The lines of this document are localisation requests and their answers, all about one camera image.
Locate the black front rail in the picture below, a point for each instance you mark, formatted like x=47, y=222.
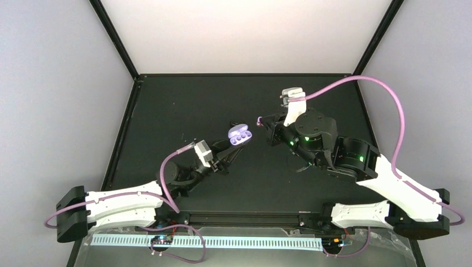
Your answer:
x=262, y=219

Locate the lavender earbud charging case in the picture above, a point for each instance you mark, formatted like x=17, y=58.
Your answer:
x=239, y=134

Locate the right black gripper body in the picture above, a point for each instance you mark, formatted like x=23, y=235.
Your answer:
x=279, y=138

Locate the clear plastic bag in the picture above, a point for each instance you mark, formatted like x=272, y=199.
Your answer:
x=384, y=239

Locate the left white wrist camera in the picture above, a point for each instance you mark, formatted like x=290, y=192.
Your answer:
x=204, y=153

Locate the small circuit board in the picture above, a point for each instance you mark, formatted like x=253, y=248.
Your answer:
x=161, y=240

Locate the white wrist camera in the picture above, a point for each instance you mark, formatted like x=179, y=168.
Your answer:
x=293, y=100
x=204, y=153

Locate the white slotted cable duct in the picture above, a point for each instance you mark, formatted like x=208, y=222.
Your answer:
x=211, y=242

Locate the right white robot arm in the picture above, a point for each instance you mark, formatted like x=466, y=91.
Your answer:
x=407, y=208

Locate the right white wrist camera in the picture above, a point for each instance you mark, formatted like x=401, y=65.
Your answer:
x=293, y=100

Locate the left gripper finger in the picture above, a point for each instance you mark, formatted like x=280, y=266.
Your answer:
x=220, y=145
x=231, y=153

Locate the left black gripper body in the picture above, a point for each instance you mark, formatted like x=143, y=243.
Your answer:
x=220, y=165

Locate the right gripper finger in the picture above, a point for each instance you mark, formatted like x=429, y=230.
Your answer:
x=271, y=140
x=270, y=120

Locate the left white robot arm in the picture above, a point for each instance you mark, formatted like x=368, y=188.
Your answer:
x=80, y=213

